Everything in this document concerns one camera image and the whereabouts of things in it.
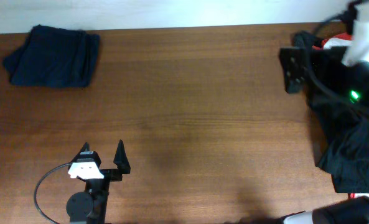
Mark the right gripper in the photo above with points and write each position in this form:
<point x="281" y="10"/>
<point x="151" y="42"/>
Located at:
<point x="295" y="70"/>

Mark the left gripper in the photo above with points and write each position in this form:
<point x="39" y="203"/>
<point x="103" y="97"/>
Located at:
<point x="108" y="173"/>

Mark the navy blue shorts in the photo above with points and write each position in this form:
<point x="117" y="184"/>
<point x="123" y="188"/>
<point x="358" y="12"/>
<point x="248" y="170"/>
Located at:
<point x="54" y="58"/>

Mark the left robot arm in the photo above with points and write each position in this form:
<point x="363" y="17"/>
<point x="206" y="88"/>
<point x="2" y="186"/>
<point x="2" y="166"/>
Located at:
<point x="89" y="206"/>

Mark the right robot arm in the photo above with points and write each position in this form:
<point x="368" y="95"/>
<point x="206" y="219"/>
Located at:
<point x="353" y="210"/>

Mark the red and white shirt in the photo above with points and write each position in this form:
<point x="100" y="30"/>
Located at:
<point x="340" y="40"/>

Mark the black garment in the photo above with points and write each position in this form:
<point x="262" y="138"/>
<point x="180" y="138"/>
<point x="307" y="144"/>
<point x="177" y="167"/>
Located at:
<point x="346" y="157"/>

